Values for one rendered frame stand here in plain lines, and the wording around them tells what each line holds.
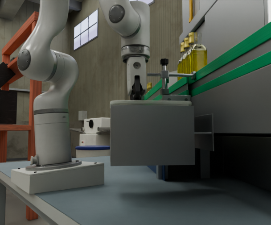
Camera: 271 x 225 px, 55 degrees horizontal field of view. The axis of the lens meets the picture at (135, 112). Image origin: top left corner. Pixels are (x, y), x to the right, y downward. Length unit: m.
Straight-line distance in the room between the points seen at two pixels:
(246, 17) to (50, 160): 0.81
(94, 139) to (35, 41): 4.67
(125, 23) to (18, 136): 8.88
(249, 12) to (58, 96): 0.70
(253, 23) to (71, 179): 0.77
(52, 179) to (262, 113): 0.61
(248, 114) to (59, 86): 0.67
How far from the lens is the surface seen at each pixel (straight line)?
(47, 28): 0.97
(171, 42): 5.66
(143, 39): 0.75
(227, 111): 0.66
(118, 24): 0.70
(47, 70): 0.94
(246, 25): 1.00
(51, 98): 0.93
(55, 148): 0.92
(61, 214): 0.65
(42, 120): 0.93
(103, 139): 5.58
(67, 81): 0.99
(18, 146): 9.48
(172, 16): 5.83
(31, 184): 0.83
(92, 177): 0.90
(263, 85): 0.53
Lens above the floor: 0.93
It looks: 4 degrees up
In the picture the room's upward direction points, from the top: straight up
